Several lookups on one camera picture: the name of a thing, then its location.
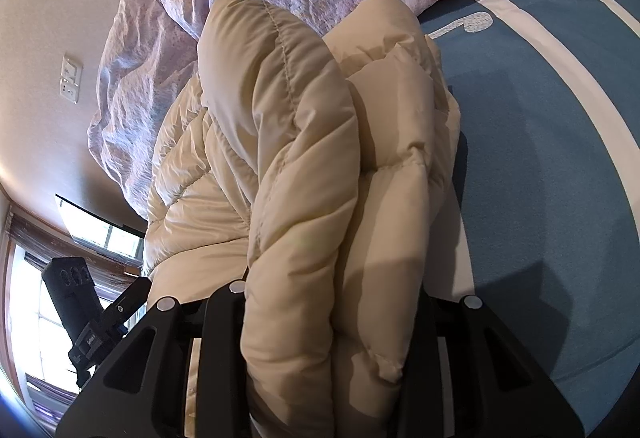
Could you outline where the white wall socket plate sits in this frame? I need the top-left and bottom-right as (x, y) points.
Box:
(58, 54), (84, 104)

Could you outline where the blue white striped bed sheet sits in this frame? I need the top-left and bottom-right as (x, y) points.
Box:
(419, 0), (639, 434)

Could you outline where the cream quilted down jacket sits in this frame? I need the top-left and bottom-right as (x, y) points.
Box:
(143, 0), (460, 437)

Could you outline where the flat screen television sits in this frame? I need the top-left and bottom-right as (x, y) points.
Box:
(58, 195), (143, 268)

